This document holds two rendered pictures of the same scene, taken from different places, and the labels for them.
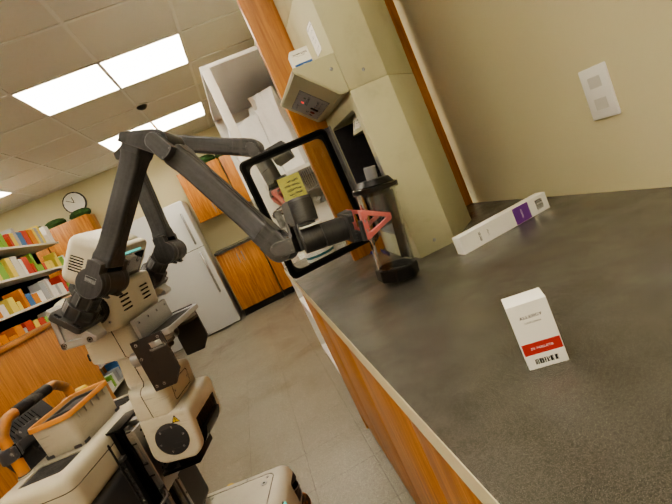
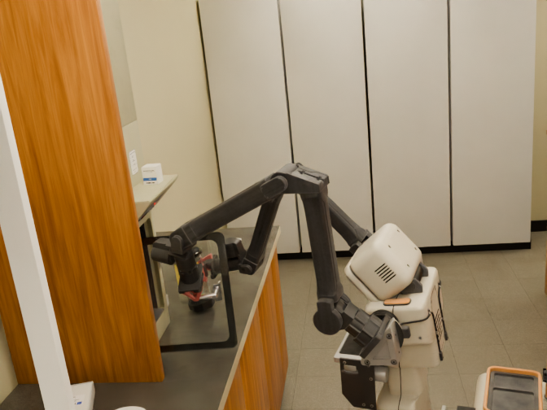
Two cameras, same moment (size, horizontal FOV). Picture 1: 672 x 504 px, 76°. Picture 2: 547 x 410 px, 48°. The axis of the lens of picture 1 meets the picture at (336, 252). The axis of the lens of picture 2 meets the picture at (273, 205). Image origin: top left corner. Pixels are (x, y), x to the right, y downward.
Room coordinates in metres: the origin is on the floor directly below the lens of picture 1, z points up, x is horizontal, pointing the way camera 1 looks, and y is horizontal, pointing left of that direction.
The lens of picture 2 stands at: (2.97, 0.87, 2.00)
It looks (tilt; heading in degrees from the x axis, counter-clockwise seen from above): 17 degrees down; 198
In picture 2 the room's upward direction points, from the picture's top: 6 degrees counter-clockwise
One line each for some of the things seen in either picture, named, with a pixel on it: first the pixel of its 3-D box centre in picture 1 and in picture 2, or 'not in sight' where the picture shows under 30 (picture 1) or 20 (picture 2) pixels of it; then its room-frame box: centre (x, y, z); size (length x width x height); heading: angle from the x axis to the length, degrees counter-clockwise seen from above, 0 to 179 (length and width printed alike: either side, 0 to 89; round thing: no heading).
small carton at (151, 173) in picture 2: (301, 63); (152, 173); (1.21, -0.13, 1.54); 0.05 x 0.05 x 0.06; 6
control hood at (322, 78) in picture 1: (310, 98); (150, 202); (1.27, -0.12, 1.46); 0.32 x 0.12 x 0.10; 10
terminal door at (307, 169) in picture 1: (308, 203); (183, 294); (1.39, 0.02, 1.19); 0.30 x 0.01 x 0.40; 104
